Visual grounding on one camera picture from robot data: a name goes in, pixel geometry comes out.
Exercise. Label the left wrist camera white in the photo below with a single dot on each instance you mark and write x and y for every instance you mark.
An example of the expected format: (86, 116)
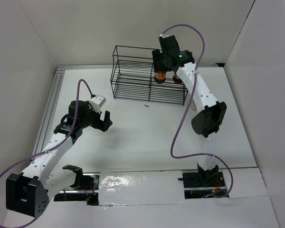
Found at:
(96, 102)

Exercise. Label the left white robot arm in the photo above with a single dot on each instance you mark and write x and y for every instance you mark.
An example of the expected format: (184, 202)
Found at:
(30, 191)

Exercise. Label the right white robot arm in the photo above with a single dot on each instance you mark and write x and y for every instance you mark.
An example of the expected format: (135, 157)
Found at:
(209, 111)

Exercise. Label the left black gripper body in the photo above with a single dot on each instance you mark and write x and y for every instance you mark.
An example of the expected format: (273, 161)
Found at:
(92, 118)

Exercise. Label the aluminium extrusion frame rail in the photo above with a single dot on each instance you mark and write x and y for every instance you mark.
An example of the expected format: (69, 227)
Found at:
(140, 139)

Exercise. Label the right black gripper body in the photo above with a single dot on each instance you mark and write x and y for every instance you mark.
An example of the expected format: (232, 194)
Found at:
(166, 64)

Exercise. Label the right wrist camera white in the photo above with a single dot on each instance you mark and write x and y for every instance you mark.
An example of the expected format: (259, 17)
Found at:
(162, 36)

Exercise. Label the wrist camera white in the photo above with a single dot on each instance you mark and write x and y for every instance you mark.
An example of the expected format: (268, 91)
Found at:
(96, 102)
(162, 36)

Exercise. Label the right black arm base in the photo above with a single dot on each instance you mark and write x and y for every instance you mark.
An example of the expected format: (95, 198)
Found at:
(203, 184)

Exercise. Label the black wire rack shelf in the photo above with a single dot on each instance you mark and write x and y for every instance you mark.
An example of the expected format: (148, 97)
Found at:
(133, 74)

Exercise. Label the red lid sauce jar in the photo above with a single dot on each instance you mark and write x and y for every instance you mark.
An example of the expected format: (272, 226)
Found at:
(176, 79)
(160, 77)

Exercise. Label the black cap spice bottle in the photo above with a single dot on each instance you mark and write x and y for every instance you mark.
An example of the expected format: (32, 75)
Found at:
(193, 106)

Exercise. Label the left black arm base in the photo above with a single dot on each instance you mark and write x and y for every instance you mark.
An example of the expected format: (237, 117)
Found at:
(85, 188)

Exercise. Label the reflective foil sheet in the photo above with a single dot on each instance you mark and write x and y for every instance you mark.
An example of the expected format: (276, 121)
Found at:
(140, 188)

